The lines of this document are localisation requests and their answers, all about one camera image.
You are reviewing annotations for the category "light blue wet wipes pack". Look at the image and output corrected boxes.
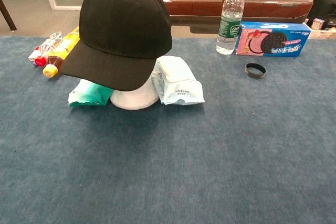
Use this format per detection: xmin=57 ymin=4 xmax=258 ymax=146
xmin=151 ymin=55 xmax=206 ymax=106

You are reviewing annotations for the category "red-capped clear small bottle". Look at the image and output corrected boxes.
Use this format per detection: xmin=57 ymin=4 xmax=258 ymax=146
xmin=33 ymin=31 xmax=64 ymax=67

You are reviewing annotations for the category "small red white box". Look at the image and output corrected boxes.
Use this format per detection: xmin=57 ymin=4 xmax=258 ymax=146
xmin=28 ymin=45 xmax=40 ymax=62

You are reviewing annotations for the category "blue Oreo cookie box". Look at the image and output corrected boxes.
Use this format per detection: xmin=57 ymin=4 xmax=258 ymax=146
xmin=235 ymin=21 xmax=311 ymax=58

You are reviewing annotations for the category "dark wooden furniture leg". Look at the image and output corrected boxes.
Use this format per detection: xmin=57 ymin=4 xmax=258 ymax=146
xmin=0 ymin=0 xmax=17 ymax=31

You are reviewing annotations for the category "white plastic basket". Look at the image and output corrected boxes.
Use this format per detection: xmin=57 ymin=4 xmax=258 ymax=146
xmin=303 ymin=18 xmax=336 ymax=40

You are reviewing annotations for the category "blue felt table cover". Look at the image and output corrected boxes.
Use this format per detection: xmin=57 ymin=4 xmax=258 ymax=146
xmin=0 ymin=36 xmax=336 ymax=224

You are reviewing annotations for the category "yellow-capped tea bottle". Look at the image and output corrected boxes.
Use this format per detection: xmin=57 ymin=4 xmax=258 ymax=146
xmin=42 ymin=26 xmax=81 ymax=79

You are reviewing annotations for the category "white foam mannequin head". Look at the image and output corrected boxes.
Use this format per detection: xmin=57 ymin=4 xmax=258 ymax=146
xmin=109 ymin=76 xmax=160 ymax=111

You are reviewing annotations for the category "black rubber wristband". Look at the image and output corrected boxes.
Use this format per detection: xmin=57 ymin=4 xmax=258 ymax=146
xmin=245 ymin=62 xmax=267 ymax=79

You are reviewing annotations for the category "clear water bottle green label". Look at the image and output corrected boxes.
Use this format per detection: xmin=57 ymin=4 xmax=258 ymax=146
xmin=215 ymin=0 xmax=245 ymax=56

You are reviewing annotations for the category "black baseball cap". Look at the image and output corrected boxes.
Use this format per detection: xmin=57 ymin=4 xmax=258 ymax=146
xmin=60 ymin=0 xmax=173 ymax=92

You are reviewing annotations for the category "brown mahjong table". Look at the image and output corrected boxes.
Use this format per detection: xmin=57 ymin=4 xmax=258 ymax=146
xmin=148 ymin=0 xmax=314 ymax=35

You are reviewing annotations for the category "black backpack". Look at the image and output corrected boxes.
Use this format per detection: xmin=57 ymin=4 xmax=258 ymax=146
xmin=306 ymin=0 xmax=336 ymax=29

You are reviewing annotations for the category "green wet wipes pack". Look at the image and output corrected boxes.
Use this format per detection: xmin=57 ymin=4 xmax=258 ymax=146
xmin=67 ymin=78 xmax=113 ymax=108

